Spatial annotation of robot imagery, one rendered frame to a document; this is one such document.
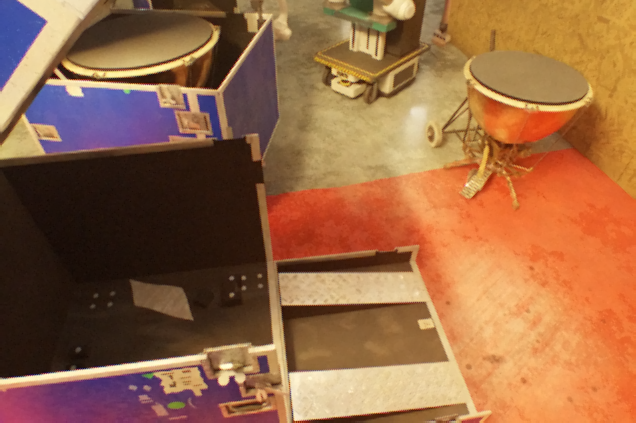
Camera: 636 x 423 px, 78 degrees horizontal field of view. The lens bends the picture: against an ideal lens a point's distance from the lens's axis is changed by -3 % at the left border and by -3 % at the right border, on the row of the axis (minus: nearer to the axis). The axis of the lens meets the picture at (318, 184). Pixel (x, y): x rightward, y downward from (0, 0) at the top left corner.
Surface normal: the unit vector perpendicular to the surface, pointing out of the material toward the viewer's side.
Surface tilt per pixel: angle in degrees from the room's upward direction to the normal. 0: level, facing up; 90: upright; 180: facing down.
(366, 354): 2
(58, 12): 90
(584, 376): 0
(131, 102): 90
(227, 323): 0
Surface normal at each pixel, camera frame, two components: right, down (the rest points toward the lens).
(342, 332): 0.03, -0.75
